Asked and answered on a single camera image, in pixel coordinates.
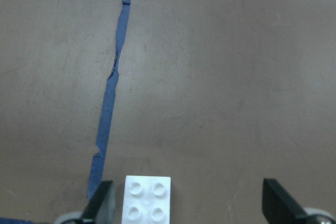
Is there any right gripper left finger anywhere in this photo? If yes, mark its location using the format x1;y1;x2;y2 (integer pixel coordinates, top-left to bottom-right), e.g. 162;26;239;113
81;180;116;224

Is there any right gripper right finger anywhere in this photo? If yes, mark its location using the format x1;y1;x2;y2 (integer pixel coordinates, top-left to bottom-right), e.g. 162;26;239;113
262;178;315;224

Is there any white block studs up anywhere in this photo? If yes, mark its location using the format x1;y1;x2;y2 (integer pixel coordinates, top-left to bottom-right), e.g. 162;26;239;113
121;175;171;224

